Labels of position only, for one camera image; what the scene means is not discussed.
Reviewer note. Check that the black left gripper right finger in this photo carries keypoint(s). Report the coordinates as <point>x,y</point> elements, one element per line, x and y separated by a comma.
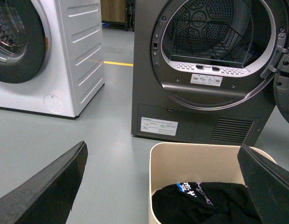
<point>268,185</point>

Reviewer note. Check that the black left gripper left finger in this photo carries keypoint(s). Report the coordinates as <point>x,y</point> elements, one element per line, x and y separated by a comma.
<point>48,196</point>

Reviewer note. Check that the cream plastic laundry hamper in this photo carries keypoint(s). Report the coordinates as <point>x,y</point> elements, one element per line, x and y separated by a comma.
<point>171,163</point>

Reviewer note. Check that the black printed t-shirt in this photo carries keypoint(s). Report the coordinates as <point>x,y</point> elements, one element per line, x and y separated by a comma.
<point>204,203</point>

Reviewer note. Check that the grey dryer door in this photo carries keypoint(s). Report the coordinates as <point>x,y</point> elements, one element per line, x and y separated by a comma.
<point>281,79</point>

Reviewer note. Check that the dark grey tumble dryer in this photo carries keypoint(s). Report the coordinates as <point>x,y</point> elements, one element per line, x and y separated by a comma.
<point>204,69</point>

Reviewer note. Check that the white washing machine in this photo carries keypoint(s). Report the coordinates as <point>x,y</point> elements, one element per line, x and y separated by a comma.
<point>51,55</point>

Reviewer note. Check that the wooden cabinet in background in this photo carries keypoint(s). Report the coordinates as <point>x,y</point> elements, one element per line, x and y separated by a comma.
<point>118,14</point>

